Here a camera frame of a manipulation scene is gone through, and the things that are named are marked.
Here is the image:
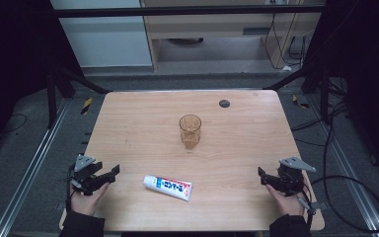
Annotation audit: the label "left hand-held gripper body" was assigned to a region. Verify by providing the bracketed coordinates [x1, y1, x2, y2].
[68, 153, 116, 197]

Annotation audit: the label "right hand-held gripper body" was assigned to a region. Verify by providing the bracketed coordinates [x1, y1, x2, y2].
[265, 156, 318, 198]

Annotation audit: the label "person's left hand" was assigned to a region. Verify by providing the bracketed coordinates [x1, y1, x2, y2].
[69, 182, 112, 217]

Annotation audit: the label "person's right hand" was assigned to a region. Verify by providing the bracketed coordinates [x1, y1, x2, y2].
[265, 183, 306, 217]

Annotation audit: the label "white toothpaste tube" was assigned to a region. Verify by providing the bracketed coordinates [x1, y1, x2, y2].
[142, 174, 194, 202]

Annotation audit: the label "yellow black striped tape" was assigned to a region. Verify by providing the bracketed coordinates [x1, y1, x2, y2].
[291, 94, 310, 110]
[80, 97, 94, 116]

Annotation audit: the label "black metal stand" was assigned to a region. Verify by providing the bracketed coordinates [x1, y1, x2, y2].
[44, 64, 113, 130]
[263, 62, 333, 125]

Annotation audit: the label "amber glass cup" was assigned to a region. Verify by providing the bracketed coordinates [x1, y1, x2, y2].
[178, 114, 203, 151]

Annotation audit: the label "white cabinet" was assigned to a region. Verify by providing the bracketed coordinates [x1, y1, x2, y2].
[49, 0, 154, 69]

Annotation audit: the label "black curtain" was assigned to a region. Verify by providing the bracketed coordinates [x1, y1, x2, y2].
[303, 0, 379, 186]
[0, 0, 84, 162]

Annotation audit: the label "grey cable plug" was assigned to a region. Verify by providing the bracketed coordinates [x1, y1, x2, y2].
[297, 195, 328, 215]

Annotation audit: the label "metal floor rail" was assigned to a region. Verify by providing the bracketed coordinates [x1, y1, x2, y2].
[0, 98, 71, 237]
[305, 94, 379, 237]

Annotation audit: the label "black floor cable bundle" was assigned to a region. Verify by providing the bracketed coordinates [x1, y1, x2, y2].
[290, 77, 349, 147]

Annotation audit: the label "thin black floor cable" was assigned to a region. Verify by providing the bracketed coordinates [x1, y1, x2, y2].
[0, 113, 29, 134]

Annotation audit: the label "hanging black desk cables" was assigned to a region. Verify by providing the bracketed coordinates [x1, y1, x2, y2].
[264, 12, 308, 71]

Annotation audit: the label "black horizontal frame bar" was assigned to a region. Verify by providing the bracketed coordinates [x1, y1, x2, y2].
[50, 4, 326, 19]

